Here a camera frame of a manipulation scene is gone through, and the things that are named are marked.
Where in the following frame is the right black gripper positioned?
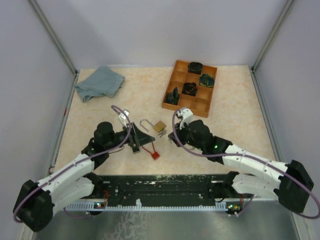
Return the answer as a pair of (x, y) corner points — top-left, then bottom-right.
(168, 119), (205, 151)

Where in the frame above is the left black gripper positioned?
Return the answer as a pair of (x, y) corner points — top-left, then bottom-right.
(105, 122), (156, 151)

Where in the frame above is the black cable lock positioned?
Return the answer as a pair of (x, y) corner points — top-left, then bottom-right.
(132, 147), (140, 154)

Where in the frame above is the red cable lock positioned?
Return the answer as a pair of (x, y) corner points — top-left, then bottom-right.
(141, 142), (160, 161)

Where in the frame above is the brass padlock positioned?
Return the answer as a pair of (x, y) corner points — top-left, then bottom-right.
(139, 118), (167, 133)

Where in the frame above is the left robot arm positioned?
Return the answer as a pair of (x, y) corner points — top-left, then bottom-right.
(13, 121), (155, 232)

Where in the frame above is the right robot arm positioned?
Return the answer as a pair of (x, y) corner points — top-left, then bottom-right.
(168, 120), (314, 215)

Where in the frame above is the wooden compartment tray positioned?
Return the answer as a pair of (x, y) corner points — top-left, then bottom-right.
(161, 60), (218, 118)

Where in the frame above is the blue folded cloth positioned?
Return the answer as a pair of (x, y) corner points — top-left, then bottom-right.
(74, 66), (125, 103)

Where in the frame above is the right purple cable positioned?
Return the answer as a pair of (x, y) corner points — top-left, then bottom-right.
(172, 108), (320, 220)

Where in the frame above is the purple cable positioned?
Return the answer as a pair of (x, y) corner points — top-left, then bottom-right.
(172, 108), (320, 220)
(12, 104), (133, 223)

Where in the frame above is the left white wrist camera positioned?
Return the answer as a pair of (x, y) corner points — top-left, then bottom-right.
(118, 109), (130, 128)

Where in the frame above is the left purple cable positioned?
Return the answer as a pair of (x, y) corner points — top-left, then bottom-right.
(12, 104), (133, 223)

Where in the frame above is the dark crumpled strap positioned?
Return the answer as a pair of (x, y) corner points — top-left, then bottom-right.
(164, 86), (181, 105)

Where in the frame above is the black red coiled strap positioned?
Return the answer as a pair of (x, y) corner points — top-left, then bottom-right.
(182, 82), (199, 96)

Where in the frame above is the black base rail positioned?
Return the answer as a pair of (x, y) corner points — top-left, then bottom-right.
(84, 174), (241, 199)

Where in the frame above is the green yellow coiled strap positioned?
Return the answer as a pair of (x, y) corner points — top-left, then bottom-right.
(199, 73), (216, 88)

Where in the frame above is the white toothed cable duct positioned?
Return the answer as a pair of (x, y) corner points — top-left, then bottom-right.
(65, 198), (242, 212)

